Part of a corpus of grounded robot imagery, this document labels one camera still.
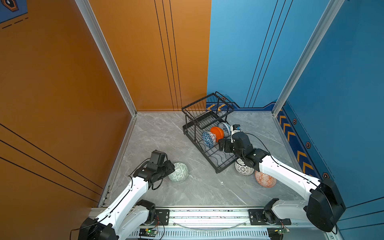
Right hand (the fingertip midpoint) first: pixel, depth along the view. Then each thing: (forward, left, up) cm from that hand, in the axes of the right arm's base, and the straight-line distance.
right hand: (223, 140), depth 83 cm
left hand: (-11, +29, -9) cm, 32 cm away
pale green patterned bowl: (-13, +25, -15) cm, 32 cm away
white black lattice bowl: (-10, -12, -16) cm, 22 cm away
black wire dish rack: (+31, +10, -15) cm, 36 cm away
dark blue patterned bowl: (+10, +7, -13) cm, 18 cm away
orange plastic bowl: (+10, +1, -5) cm, 12 cm away
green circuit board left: (-41, +40, -18) cm, 59 cm away
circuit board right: (-40, -24, -17) cm, 50 cm away
